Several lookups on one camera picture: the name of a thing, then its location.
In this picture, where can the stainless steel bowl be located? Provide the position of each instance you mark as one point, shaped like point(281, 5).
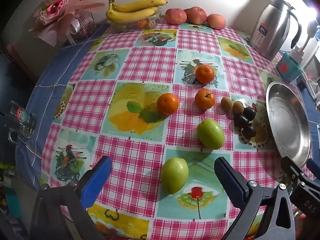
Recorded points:
point(287, 120)

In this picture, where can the teal plastic box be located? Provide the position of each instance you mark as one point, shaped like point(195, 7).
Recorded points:
point(288, 66)

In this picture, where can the orange tangerine with stem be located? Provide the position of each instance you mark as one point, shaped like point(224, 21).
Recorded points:
point(205, 100)

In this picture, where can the clear plastic container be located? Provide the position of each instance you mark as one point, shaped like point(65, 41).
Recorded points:
point(151, 22)

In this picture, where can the yellow banana bunch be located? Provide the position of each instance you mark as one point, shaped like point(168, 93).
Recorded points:
point(132, 11)

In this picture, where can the small orange in container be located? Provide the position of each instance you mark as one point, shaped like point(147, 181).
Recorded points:
point(142, 24)

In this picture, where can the dark purple plum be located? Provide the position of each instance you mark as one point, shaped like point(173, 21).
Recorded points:
point(249, 131)
point(250, 113)
point(240, 120)

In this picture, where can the glass mug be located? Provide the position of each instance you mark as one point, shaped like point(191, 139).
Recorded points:
point(20, 122)

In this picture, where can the stainless steel thermos jug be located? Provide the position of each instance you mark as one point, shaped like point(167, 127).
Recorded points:
point(272, 25)

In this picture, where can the brown kiwi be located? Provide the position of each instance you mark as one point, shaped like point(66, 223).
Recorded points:
point(238, 106)
point(226, 103)

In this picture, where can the green jujube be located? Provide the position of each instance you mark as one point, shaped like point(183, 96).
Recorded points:
point(174, 175)
point(210, 133)

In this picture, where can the black power adapter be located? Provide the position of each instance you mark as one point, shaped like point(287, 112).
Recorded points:
point(301, 84)

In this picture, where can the red apple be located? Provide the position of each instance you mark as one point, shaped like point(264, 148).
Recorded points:
point(175, 16)
point(196, 15)
point(216, 21)

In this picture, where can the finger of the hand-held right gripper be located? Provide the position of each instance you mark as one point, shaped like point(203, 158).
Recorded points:
point(313, 166)
point(290, 167)

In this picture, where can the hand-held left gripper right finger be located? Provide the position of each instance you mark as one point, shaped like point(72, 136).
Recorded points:
point(230, 182)

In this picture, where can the pink checked printed tablecloth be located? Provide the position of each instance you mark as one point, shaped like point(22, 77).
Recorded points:
point(150, 62)

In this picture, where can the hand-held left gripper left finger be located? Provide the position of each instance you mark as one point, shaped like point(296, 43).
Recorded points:
point(97, 180)

